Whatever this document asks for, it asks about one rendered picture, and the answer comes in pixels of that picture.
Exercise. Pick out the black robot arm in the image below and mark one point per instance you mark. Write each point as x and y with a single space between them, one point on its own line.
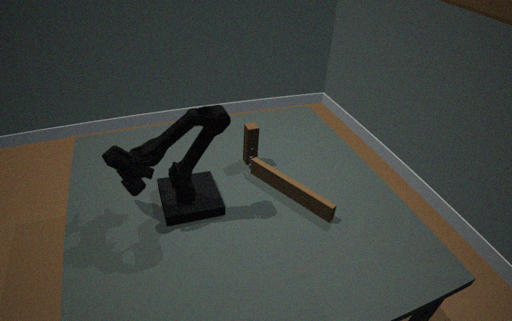
138 162

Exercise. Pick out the brown wooden post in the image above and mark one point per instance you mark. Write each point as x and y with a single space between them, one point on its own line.
251 136

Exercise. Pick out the brown wooden board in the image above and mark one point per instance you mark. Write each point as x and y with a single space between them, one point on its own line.
315 203

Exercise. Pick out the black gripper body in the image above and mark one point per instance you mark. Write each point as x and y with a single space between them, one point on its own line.
136 186

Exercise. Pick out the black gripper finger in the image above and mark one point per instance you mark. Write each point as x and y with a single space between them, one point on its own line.
125 184

